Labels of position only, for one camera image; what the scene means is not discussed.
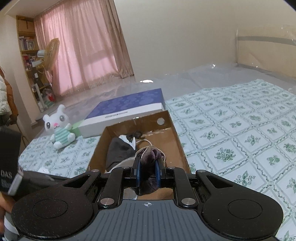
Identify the brown velvet pouch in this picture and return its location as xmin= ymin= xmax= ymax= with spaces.
xmin=134 ymin=146 xmax=167 ymax=195

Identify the clear plastic sheet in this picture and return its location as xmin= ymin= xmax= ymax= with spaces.
xmin=99 ymin=61 xmax=296 ymax=106

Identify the wooden bookshelf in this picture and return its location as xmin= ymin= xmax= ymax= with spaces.
xmin=16 ymin=15 xmax=57 ymax=112

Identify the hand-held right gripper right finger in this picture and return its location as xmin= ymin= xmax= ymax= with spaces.
xmin=155 ymin=160 xmax=234 ymax=209

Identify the small green box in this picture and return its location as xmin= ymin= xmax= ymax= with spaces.
xmin=70 ymin=120 xmax=84 ymax=138

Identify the pink curtain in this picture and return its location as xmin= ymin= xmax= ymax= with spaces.
xmin=34 ymin=0 xmax=135 ymax=98

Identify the dark grey cloth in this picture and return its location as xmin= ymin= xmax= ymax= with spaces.
xmin=105 ymin=134 xmax=137 ymax=173

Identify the person's left hand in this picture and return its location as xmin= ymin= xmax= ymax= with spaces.
xmin=0 ymin=193 xmax=13 ymax=214

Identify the white puffer jacket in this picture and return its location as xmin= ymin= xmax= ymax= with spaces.
xmin=0 ymin=76 xmax=11 ymax=114

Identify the purple and white flat box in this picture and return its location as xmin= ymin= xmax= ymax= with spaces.
xmin=77 ymin=88 xmax=165 ymax=139

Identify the brown cardboard box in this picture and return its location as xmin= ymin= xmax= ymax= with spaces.
xmin=87 ymin=110 xmax=191 ymax=200

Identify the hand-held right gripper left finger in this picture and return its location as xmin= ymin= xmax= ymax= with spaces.
xmin=59 ymin=160 xmax=141 ymax=209

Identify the beige headboard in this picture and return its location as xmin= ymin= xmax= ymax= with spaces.
xmin=234 ymin=29 xmax=296 ymax=78

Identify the white plush bunny toy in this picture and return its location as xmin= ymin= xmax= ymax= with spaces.
xmin=42 ymin=104 xmax=76 ymax=150

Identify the orange jacket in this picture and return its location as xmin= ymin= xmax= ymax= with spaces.
xmin=0 ymin=67 xmax=19 ymax=127

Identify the standing fan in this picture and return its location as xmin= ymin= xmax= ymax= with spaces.
xmin=35 ymin=38 xmax=61 ymax=112

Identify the green floral printed bedsheet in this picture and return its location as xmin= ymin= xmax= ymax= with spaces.
xmin=17 ymin=79 xmax=296 ymax=241

